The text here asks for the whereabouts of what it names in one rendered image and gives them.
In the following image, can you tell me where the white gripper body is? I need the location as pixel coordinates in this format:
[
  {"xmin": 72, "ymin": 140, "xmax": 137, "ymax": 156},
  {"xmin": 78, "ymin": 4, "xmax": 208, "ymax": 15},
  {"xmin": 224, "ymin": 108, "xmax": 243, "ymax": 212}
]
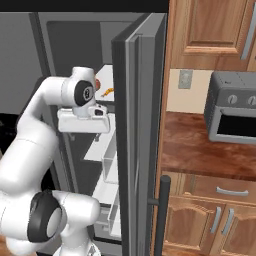
[{"xmin": 56, "ymin": 107, "xmax": 112, "ymax": 135}]

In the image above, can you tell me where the clear fridge drawer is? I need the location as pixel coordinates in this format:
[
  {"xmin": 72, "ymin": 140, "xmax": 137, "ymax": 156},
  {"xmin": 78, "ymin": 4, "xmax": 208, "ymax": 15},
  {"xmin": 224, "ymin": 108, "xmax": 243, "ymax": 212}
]
[{"xmin": 101, "ymin": 132, "xmax": 120, "ymax": 185}]

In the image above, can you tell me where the orange shrimp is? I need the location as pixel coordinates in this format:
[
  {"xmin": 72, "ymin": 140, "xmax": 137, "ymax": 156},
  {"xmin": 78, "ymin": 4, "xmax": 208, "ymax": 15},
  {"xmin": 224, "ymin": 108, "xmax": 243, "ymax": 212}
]
[{"xmin": 100, "ymin": 87, "xmax": 115, "ymax": 98}]

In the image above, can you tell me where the grey fridge door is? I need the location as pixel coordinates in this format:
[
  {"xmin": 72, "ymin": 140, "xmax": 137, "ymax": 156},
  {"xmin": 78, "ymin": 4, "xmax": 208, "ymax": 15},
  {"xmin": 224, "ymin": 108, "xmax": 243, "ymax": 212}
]
[{"xmin": 111, "ymin": 12, "xmax": 168, "ymax": 256}]

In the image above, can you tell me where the grey fridge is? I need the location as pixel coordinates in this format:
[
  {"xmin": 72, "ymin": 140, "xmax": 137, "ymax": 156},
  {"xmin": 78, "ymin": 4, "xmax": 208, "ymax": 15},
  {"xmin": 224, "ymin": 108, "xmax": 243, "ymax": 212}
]
[{"xmin": 0, "ymin": 12, "xmax": 168, "ymax": 256}]

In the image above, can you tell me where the wooden drawer front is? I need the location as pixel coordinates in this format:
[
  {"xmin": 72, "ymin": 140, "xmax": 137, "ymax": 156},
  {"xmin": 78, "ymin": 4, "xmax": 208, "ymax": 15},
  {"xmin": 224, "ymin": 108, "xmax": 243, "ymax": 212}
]
[{"xmin": 190, "ymin": 174, "xmax": 256, "ymax": 205}]

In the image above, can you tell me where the wooden base cupboard door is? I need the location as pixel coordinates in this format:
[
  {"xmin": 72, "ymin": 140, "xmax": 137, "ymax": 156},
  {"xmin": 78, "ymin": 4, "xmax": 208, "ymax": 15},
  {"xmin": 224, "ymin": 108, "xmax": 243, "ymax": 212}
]
[
  {"xmin": 164, "ymin": 195, "xmax": 228, "ymax": 256},
  {"xmin": 219, "ymin": 204, "xmax": 256, "ymax": 256}
]

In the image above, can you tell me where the grey toaster oven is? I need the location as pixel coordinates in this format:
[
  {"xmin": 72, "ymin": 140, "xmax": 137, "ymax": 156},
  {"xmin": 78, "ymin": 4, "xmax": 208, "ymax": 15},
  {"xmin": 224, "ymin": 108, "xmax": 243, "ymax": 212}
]
[{"xmin": 203, "ymin": 70, "xmax": 256, "ymax": 145}]

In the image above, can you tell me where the black fridge door handle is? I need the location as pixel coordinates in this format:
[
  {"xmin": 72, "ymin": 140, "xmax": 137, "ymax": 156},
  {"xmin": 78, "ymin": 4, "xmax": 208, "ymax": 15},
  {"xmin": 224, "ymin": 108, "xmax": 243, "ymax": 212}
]
[{"xmin": 147, "ymin": 174, "xmax": 172, "ymax": 256}]

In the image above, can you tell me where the grey wall socket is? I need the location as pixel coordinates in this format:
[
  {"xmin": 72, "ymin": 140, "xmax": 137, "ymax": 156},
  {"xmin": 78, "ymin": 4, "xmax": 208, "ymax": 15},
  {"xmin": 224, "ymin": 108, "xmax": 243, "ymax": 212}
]
[{"xmin": 177, "ymin": 68, "xmax": 194, "ymax": 90}]

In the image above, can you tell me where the grey base cupboard handle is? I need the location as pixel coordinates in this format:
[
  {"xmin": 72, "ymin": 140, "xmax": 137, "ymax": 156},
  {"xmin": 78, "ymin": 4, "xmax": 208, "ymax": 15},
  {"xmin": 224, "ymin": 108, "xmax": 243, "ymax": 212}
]
[
  {"xmin": 210, "ymin": 206, "xmax": 223, "ymax": 235},
  {"xmin": 221, "ymin": 207, "xmax": 236, "ymax": 236}
]

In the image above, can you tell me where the grey drawer handle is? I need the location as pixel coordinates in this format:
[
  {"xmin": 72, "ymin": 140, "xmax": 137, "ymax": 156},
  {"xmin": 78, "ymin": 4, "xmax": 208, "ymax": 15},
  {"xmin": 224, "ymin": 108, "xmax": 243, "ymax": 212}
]
[{"xmin": 215, "ymin": 186, "xmax": 250, "ymax": 197}]

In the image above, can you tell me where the wooden wall cupboard door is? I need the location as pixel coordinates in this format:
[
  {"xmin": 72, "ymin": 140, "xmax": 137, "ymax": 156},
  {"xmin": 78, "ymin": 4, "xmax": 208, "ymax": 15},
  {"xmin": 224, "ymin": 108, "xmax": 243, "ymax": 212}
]
[{"xmin": 170, "ymin": 0, "xmax": 256, "ymax": 72}]

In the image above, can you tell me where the grey wall cupboard handle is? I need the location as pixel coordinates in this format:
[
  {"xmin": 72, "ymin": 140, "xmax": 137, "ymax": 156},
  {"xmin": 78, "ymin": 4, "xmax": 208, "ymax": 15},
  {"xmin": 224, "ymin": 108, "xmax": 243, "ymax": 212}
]
[{"xmin": 240, "ymin": 9, "xmax": 256, "ymax": 61}]

